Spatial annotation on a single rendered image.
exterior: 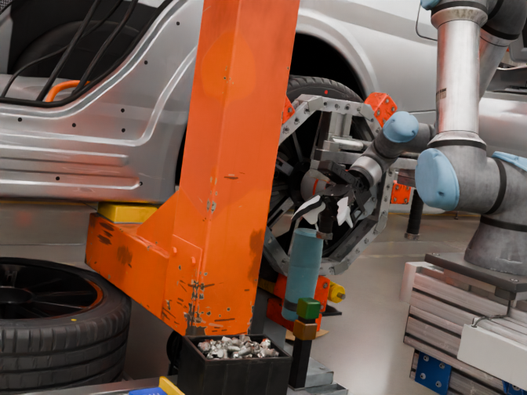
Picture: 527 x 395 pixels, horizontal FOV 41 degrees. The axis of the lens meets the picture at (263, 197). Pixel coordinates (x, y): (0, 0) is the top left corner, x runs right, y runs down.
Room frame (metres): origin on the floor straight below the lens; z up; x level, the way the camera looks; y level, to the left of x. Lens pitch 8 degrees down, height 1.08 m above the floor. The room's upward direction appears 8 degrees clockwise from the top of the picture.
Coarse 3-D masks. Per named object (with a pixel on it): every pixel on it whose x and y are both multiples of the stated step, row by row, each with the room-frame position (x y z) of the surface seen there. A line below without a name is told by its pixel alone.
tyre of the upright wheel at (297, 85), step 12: (288, 84) 2.10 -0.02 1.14; (300, 84) 2.12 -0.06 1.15; (312, 84) 2.14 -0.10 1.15; (324, 84) 2.17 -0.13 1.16; (336, 84) 2.21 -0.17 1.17; (288, 96) 2.09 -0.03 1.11; (324, 96) 2.17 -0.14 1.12; (336, 96) 2.20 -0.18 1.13; (348, 96) 2.23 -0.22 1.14; (264, 264) 2.10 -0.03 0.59; (264, 276) 2.11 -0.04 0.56; (276, 276) 2.13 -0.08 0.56
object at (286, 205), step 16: (320, 112) 2.20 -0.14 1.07; (320, 128) 2.22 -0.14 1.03; (352, 128) 2.27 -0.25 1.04; (288, 160) 2.20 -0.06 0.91; (304, 160) 2.18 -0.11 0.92; (288, 176) 2.15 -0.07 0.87; (288, 192) 2.15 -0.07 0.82; (288, 208) 2.16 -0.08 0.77; (272, 224) 2.13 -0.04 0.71; (304, 224) 2.43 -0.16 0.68; (336, 224) 2.34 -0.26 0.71; (288, 240) 2.19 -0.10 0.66; (336, 240) 2.27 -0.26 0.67; (288, 256) 2.15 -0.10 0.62
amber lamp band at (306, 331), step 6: (294, 324) 1.54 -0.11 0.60; (300, 324) 1.52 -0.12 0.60; (306, 324) 1.51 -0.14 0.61; (312, 324) 1.52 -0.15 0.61; (294, 330) 1.53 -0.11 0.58; (300, 330) 1.52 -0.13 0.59; (306, 330) 1.51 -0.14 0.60; (312, 330) 1.52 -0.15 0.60; (300, 336) 1.51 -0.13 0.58; (306, 336) 1.51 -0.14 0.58; (312, 336) 1.52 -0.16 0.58
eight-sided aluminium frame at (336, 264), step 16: (304, 96) 2.07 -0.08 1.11; (320, 96) 2.06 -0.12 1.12; (304, 112) 2.03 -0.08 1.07; (352, 112) 2.14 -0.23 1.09; (368, 112) 2.17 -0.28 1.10; (288, 128) 2.00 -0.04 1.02; (368, 128) 2.19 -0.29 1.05; (384, 176) 2.25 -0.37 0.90; (384, 192) 2.25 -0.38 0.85; (384, 208) 2.26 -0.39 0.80; (368, 224) 2.27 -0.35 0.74; (384, 224) 2.26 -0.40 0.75; (272, 240) 2.00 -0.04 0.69; (352, 240) 2.25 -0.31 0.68; (368, 240) 2.23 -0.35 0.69; (272, 256) 2.01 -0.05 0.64; (336, 256) 2.21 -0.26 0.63; (352, 256) 2.19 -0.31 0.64; (320, 272) 2.12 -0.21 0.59; (336, 272) 2.16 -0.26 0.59
